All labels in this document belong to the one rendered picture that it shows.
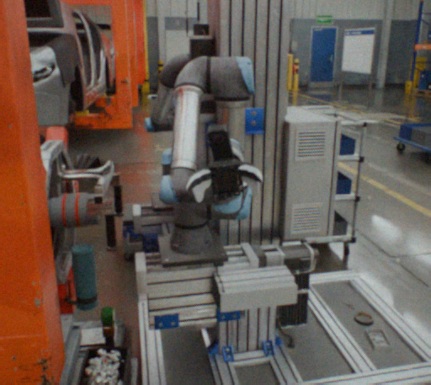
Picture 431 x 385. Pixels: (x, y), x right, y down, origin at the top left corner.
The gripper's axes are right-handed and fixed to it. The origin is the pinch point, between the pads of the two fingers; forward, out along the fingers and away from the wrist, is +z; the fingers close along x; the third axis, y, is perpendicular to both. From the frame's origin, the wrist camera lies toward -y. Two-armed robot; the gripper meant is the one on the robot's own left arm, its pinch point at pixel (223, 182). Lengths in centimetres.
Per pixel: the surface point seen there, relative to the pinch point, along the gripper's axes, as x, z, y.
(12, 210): 54, -15, 6
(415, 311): -91, -141, 138
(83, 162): 64, -90, 13
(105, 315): 47, -37, 52
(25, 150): 48, -18, -8
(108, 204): 47, -62, 23
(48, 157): 67, -66, 4
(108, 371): 43, -21, 61
